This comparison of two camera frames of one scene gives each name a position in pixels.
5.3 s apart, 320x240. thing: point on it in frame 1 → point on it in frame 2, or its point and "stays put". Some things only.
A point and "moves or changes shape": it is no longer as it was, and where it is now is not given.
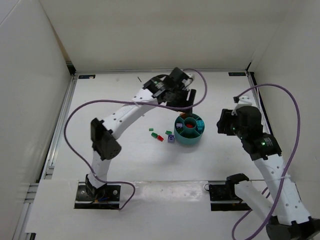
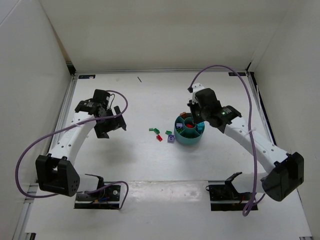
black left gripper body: x=183 y=99 → x=110 y=124
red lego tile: x=159 y=138 stays put
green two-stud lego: x=154 y=135 moves or changes shape
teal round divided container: x=188 y=128 stays put
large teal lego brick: x=200 y=126 stays put
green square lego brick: x=189 y=135 stays put
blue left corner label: x=86 y=76 stays put
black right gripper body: x=223 y=122 → x=196 y=116
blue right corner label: x=237 y=74 stays put
